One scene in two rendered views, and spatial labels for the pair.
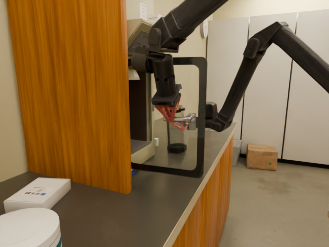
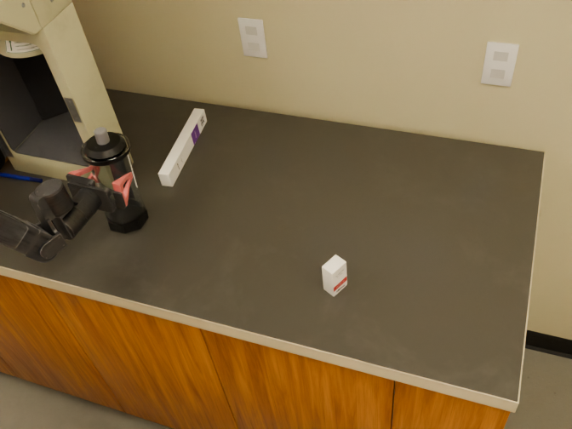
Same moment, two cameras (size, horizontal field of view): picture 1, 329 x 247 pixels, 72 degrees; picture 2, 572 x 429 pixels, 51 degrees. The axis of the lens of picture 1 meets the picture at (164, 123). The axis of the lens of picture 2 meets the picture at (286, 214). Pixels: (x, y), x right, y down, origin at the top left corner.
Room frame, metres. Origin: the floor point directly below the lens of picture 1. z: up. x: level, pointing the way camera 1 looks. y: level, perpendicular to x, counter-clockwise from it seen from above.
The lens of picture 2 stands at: (1.59, -1.10, 2.01)
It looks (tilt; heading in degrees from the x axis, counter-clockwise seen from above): 47 degrees down; 92
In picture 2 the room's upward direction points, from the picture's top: 8 degrees counter-clockwise
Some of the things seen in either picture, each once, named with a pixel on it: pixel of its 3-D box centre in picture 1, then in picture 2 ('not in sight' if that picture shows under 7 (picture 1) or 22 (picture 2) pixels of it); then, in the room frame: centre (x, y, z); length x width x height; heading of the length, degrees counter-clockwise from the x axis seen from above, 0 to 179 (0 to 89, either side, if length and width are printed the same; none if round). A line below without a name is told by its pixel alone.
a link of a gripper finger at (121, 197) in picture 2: not in sight; (116, 185); (1.18, -0.11, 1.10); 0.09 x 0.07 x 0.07; 66
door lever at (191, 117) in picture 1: (178, 118); not in sight; (0.71, -0.05, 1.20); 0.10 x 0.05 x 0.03; 71
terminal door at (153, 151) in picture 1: (160, 118); not in sight; (0.77, 0.01, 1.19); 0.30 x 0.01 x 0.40; 71
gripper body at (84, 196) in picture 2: not in sight; (85, 203); (1.12, -0.16, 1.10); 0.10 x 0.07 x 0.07; 156
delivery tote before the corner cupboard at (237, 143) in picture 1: (221, 150); not in sight; (3.47, -0.90, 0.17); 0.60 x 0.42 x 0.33; 65
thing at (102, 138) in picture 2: not in sight; (103, 142); (1.17, -0.05, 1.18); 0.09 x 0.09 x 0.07
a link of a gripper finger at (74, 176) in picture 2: not in sight; (91, 180); (1.12, -0.08, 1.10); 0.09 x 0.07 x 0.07; 66
